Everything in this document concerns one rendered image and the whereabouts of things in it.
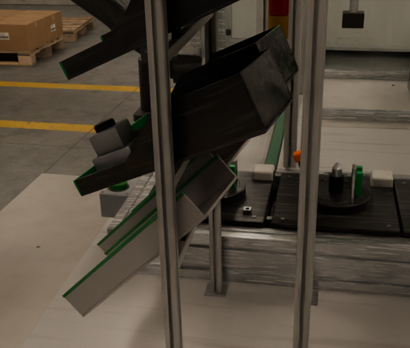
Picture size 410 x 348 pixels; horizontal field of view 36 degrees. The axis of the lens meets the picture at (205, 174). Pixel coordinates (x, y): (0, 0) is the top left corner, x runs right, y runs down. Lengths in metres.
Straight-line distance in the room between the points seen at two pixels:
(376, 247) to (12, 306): 0.68
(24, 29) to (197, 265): 5.45
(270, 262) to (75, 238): 0.46
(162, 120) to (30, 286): 0.66
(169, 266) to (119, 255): 0.09
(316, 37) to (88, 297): 0.50
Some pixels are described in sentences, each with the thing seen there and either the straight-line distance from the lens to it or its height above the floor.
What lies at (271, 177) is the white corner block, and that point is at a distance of 1.40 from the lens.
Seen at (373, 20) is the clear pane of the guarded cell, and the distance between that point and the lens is 2.57.
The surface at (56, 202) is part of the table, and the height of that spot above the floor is 0.86.
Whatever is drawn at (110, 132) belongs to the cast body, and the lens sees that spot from 0.86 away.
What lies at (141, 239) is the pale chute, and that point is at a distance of 0.85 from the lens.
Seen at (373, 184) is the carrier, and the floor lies 0.98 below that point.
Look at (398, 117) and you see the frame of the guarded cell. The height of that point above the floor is 0.87.
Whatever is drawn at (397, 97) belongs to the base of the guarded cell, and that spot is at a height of 0.86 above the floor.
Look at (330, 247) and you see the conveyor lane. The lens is 1.19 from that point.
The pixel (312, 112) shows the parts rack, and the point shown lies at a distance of 0.70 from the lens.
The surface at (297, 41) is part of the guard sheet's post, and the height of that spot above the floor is 1.25.
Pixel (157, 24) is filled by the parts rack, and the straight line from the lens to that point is 0.70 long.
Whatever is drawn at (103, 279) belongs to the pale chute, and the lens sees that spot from 0.91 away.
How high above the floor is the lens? 1.56
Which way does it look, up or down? 24 degrees down
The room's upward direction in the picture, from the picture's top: 1 degrees counter-clockwise
